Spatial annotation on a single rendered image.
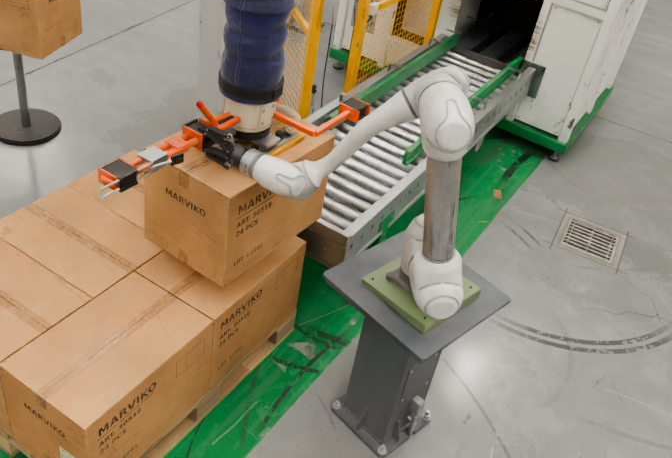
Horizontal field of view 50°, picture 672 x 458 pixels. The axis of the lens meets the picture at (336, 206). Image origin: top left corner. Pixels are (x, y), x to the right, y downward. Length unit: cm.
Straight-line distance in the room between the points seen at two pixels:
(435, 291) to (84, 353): 119
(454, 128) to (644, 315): 247
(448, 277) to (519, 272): 185
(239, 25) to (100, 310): 113
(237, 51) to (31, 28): 189
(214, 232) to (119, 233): 65
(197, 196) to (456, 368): 157
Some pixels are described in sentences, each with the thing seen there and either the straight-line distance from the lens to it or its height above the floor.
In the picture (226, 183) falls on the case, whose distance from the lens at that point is 243.
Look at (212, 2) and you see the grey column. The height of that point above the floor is 100.
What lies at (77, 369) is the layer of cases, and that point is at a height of 54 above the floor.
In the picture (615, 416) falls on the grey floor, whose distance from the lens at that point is 360.
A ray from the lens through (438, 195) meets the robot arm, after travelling 211.
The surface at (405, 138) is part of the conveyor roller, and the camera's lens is 392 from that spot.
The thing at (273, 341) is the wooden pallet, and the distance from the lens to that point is 332.
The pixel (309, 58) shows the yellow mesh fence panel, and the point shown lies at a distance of 374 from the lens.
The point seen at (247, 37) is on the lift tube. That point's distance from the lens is 238.
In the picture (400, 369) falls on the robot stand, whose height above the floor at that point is 47.
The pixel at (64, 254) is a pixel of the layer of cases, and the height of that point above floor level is 54.
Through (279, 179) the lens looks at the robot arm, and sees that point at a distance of 221.
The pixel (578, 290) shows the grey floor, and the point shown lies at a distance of 414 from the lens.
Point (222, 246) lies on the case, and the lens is 251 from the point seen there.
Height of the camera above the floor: 249
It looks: 36 degrees down
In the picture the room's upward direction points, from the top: 10 degrees clockwise
